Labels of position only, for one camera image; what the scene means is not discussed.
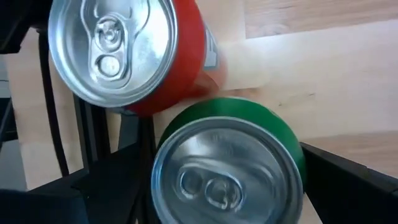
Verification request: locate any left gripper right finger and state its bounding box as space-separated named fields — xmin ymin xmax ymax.
xmin=300 ymin=141 xmax=398 ymax=224

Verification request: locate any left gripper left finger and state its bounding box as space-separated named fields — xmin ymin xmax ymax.
xmin=0 ymin=146 xmax=141 ymax=224

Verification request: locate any black cable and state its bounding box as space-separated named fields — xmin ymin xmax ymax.
xmin=37 ymin=27 xmax=71 ymax=177

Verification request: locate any red soda can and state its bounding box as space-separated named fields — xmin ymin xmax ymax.
xmin=48 ymin=0 xmax=229 ymax=118

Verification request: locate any green soda can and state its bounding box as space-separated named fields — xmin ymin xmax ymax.
xmin=150 ymin=96 xmax=307 ymax=224

